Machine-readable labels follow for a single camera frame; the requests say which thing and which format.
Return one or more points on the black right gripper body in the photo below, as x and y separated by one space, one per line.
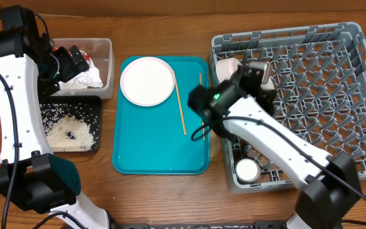
265 97

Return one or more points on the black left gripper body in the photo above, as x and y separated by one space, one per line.
68 69

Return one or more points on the red snack wrapper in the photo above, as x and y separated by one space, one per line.
84 54

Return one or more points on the white paper napkin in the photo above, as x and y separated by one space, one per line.
87 79

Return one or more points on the small pink bowl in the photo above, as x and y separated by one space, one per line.
226 68

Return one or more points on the large pink plate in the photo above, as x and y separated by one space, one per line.
147 81

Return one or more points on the pale green plastic cup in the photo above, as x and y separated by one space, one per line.
247 171

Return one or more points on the grey green bowl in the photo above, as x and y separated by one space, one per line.
268 86

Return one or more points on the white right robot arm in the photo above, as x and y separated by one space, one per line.
243 106

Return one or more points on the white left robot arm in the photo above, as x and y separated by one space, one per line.
32 177

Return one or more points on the clear plastic waste bin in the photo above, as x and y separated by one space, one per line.
100 51

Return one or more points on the grey dishwasher rack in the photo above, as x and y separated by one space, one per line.
319 73

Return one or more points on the wooden chopstick right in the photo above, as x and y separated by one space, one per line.
202 123

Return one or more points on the wooden chopstick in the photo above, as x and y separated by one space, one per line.
202 123
180 105

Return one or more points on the black plastic tray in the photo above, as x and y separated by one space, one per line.
91 105

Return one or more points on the spilled rice grains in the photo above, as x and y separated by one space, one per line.
70 133

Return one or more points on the wooden chopstick left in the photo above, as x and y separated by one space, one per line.
180 105

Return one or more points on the teal plastic tray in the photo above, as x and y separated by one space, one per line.
150 140

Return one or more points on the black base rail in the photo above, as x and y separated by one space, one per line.
253 225

